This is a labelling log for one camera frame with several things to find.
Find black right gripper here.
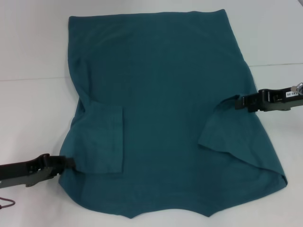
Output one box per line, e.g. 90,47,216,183
234,87,303,113

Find teal blue t-shirt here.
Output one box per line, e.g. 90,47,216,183
56,9,288,215

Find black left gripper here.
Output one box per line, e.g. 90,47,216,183
0,153,77,189

